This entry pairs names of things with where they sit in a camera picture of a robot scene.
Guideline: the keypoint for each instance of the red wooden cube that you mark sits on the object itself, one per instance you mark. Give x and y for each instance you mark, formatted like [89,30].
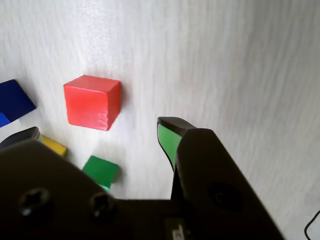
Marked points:
[87,105]

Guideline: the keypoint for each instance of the green wooden cube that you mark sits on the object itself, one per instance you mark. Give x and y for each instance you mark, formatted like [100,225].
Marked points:
[100,170]

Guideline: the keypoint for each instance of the blue wooden cube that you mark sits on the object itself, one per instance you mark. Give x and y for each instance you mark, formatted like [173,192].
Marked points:
[15,100]

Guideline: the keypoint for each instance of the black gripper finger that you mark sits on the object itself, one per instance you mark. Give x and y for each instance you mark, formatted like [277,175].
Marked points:
[207,162]
[50,190]

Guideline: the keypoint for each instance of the yellow wooden cube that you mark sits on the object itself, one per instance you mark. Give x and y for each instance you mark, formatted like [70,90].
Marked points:
[55,146]

